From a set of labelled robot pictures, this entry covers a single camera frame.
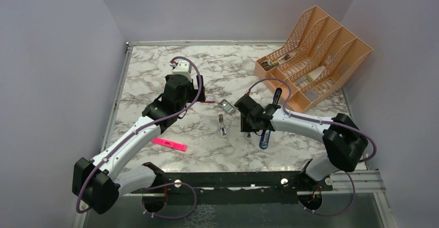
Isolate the red white staple box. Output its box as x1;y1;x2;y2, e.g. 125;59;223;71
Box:
203;95;215;103

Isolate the white stapler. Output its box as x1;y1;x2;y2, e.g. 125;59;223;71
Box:
218;114;227;137

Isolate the purple cable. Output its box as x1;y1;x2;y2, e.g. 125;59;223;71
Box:
75;56;203;220
246;78;377;218

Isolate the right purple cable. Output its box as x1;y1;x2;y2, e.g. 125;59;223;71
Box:
246;78;377;218

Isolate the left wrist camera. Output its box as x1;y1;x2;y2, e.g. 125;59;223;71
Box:
170;61;193;82

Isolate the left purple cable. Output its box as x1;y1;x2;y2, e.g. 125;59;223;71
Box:
75;56;203;220

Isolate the orange mesh file organizer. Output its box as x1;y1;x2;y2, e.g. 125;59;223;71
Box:
254;6;373;112

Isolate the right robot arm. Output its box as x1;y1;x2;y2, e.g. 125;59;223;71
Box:
235;95;369;190

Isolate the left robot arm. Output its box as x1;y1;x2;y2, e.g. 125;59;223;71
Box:
72;75;205;214

